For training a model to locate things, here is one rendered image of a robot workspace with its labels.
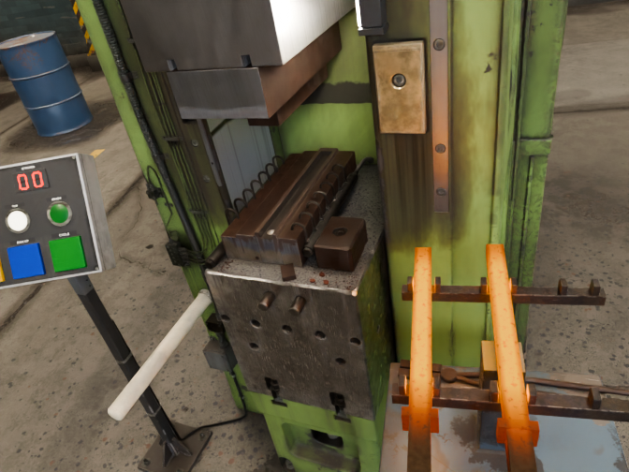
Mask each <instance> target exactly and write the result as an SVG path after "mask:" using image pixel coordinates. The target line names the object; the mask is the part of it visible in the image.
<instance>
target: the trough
mask: <svg viewBox="0 0 629 472"><path fill-rule="evenodd" d="M331 153H332V152H329V151H321V152H320V153H319V155H318V156H317V157H316V159H315V160H314V162H313V163H312V164H311V165H310V167H309V168H308V169H307V170H306V171H305V172H304V174H303V175H302V176H301V177H300V179H299V180H298V182H297V183H296V184H295V186H294V187H293V188H292V190H291V191H290V192H289V193H288V195H287V196H286V197H285V199H284V200H283V202H282V203H281V204H280V206H279V207H278V208H277V209H276V211H275V212H274V213H273V215H272V216H271V218H270V219H269V220H268V221H267V223H266V224H265V225H264V227H263V228H262V229H261V231H260V232H259V233H258V234H259V236H260V238H263V239H272V235H269V234H268V233H267V232H268V231H269V230H271V229H274V230H276V229H277V227H278V226H279V224H280V223H281V222H282V220H283V219H284V218H285V216H286V214H287V213H288V212H289V210H290V209H291V208H292V206H293V205H294V203H295V202H296V201H297V199H298V198H299V197H300V195H301V194H302V192H303V191H304V189H305V188H306V187H307V185H308V184H309V183H310V182H311V181H312V179H313V178H314V177H315V175H316V174H317V172H318V171H319V169H320V168H321V167H322V165H323V164H324V163H325V161H326V160H327V158H328V157H329V155H330V154H331Z"/></svg>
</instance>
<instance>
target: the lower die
mask: <svg viewBox="0 0 629 472"><path fill-rule="evenodd" d="M321 151H329V152H332V153H331V154H330V155H329V157H328V158H327V160H326V161H325V163H324V164H323V165H322V167H321V168H320V169H319V171H318V172H317V174H316V175H315V176H314V178H313V179H312V181H311V182H310V183H309V184H308V185H307V187H306V188H305V189H304V191H303V192H302V194H301V195H300V197H299V198H298V199H297V201H296V202H295V203H294V205H293V206H292V208H291V209H290V210H289V212H288V213H287V214H286V216H285V218H284V219H283V220H282V222H281V223H280V224H279V226H278V227H277V229H276V230H275V231H274V232H273V233H272V239H263V238H260V236H259V234H258V233H259V232H260V231H261V229H262V228H263V227H264V225H265V224H266V223H267V221H268V220H269V219H270V218H271V216H272V215H273V213H274V212H275V211H276V209H277V208H278V207H279V206H280V204H281V203H282V202H283V200H284V199H285V197H286V196H287V195H288V193H289V192H290V191H291V190H292V188H293V187H294V186H295V184H296V183H297V182H298V180H299V179H300V177H301V176H302V175H303V174H304V172H305V171H306V170H307V169H308V168H309V167H310V165H311V164H312V163H313V162H314V160H315V159H316V157H317V156H318V155H319V153H320V152H321ZM334 164H341V165H343V166H344V168H345V173H346V178H347V176H348V175H349V174H350V173H353V172H354V170H355V169H356V168H357V164H356V157H355V151H338V148H320V149H319V150H318V151H304V152H303V153H302V154H290V156H289V157H288V158H287V159H286V160H285V163H284V165H283V164H282V165H281V166H280V167H279V169H278V172H276V171H275V172H274V173H273V175H272V176H271V181H269V180H268V181H267V182H266V183H265V184H264V185H263V186H264V188H263V189H260V190H259V191H258V192H257V193H256V199H254V198H252V199H251V200H250V202H249V203H248V204H247V205H248V207H247V208H245V207H244V209H243V210H242V211H241V212H240V213H239V217H240V218H239V219H237V217H236V218H235V219H234V220H233V222H232V223H231V224H230V225H229V226H228V227H227V229H226V230H225V231H224V232H223V233H222V235H221V239H222V242H223V245H224V248H225V250H226V253H227V257H228V258H237V259H245V260H253V261H261V262H269V263H277V264H284V265H286V264H290V263H293V264H294V266H300V267H303V265H304V263H305V262H306V260H307V257H305V256H304V255H303V254H302V248H303V246H304V245H305V235H304V230H303V228H302V227H301V226H294V228H293V230H291V229H290V227H291V225H292V224H293V223H296V222H298V223H301V224H302V225H304V226H305V227H306V229H307V234H308V238H309V237H310V236H311V234H312V233H313V224H312V219H311V217H310V216H309V215H308V214H302V215H301V219H299V213H300V212H303V211H305V212H309V213H311V214H312V215H313V217H314V222H315V226H317V224H318V222H319V220H320V219H319V216H320V215H319V210H318V207H317V205H315V204H314V203H310V204H309V208H306V203H307V202H308V201H310V200H314V201H316V202H318V203H319V204H320V206H321V211H322V215H324V213H325V212H326V210H327V209H326V206H327V205H326V200H325V197H324V195H322V194H320V193H317V194H316V195H315V198H313V193H314V192H315V191H317V190H320V191H323V192H325V193H326V194H327V196H328V200H329V205H330V204H331V201H332V191H331V187H330V185H329V184H322V188H319V185H320V183H321V182H324V181H328V182H330V183H332V184H333V187H334V192H335V196H336V194H337V193H338V187H339V186H338V180H337V177H336V176H335V175H332V174H331V175H329V177H328V179H326V175H327V173H329V172H335V173H337V174H338V175H339V177H340V182H341V186H342V185H343V183H344V171H343V169H342V168H341V167H339V166H336V167H334V170H331V167H332V166H333V165H334ZM256 257H259V259H256Z"/></svg>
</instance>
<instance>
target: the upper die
mask: <svg viewBox="0 0 629 472"><path fill-rule="evenodd" d="M341 49H342V45H341V38H340V30H339V23H338V22H336V23H335V24H333V25H332V26H331V27H330V28H329V29H327V30H326V31H325V32H324V33H323V34H321V35H320V36H319V37H317V38H316V39H315V40H314V41H312V42H311V43H310V44H309V45H308V46H306V47H305V48H304V49H303V50H301V51H300V52H299V53H297V54H296V55H295V56H294V57H293V58H291V59H290V60H289V61H288V62H286V63H285V64H284V65H282V66H252V63H250V64H249V65H248V66H246V67H233V68H215V69H196V70H178V69H177V68H175V69H173V70H172V71H167V75H168V80H169V83H170V86H171V89H172V92H173V94H174V97H175V100H176V103H177V106H178V109H179V112H180V115H181V117H182V119H269V118H271V117H272V115H273V114H274V113H275V112H277V111H278V110H279V109H280V108H281V107H282V106H283V105H284V104H285V103H286V102H287V101H288V100H289V99H290V98H291V97H292V96H293V95H294V94H296V93H297V92H298V90H299V89H300V88H301V87H302V86H303V85H304V84H305V83H306V82H307V81H308V80H310V79H311V78H312V77H313V76H314V75H315V74H316V73H317V72H318V71H319V70H320V69H321V68H322V67H323V66H324V65H325V64H326V63H327V62H328V61H329V60H330V59H332V58H333V57H334V56H335V55H336V54H337V53H338V52H339V51H340V50H341Z"/></svg>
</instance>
